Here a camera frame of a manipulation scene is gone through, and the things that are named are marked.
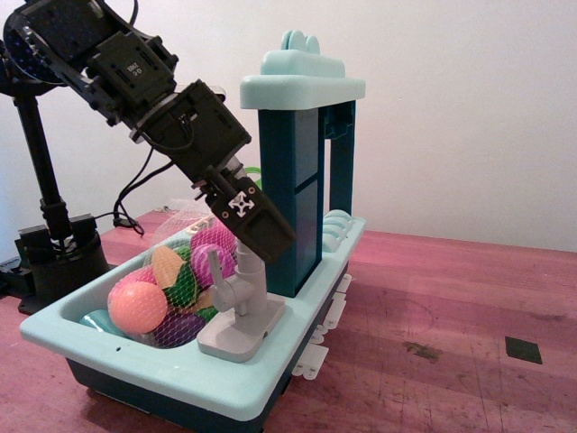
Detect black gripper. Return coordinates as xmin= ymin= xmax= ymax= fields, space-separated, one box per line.
xmin=130 ymin=80 xmax=296 ymax=263

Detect grey faucet lever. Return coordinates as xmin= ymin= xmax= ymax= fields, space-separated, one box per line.
xmin=207 ymin=249 xmax=224 ymax=290

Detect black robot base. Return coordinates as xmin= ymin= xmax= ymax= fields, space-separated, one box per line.
xmin=14 ymin=90 xmax=109 ymax=315

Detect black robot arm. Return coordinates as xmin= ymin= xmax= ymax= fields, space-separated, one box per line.
xmin=4 ymin=1 xmax=296 ymax=263

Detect dark teal shelf tower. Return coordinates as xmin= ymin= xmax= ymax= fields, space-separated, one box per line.
xmin=258 ymin=101 xmax=356 ymax=298

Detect light blue toy plates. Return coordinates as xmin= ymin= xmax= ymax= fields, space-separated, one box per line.
xmin=322 ymin=209 xmax=353 ymax=253

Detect mesh bag of toy food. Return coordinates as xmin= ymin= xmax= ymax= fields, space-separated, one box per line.
xmin=107 ymin=200 xmax=237 ymax=349

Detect grey toy faucet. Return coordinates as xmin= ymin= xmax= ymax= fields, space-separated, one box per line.
xmin=197 ymin=242 xmax=285 ymax=364

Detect light blue shelf top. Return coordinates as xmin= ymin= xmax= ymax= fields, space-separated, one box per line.
xmin=240 ymin=31 xmax=366 ymax=111

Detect white hinge tabs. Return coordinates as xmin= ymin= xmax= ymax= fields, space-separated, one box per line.
xmin=292 ymin=273 xmax=353 ymax=381

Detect teal toy cup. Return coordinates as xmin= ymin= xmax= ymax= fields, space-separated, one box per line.
xmin=78 ymin=309 xmax=124 ymax=336

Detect light blue toy sink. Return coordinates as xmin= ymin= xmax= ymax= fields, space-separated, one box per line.
xmin=20 ymin=217 xmax=366 ymax=432

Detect black square tape patch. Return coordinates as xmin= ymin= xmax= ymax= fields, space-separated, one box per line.
xmin=505 ymin=336 xmax=543 ymax=364

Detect black cable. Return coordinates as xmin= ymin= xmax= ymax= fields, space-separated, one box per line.
xmin=92 ymin=148 xmax=175 ymax=237

